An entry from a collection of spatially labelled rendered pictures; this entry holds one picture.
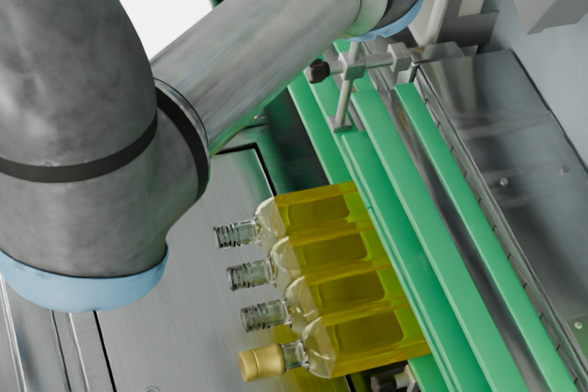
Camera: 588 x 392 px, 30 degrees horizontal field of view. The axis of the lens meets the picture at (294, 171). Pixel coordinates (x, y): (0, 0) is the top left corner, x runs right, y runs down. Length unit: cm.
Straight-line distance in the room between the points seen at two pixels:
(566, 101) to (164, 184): 66
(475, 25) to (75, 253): 80
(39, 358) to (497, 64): 65
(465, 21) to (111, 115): 79
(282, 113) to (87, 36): 103
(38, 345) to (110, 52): 77
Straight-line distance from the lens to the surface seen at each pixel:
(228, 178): 152
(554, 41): 129
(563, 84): 129
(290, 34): 86
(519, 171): 124
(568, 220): 121
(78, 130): 64
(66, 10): 65
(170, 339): 138
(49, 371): 136
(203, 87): 79
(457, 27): 138
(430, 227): 118
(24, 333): 139
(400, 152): 124
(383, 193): 129
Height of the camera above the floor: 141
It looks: 16 degrees down
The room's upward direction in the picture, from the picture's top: 101 degrees counter-clockwise
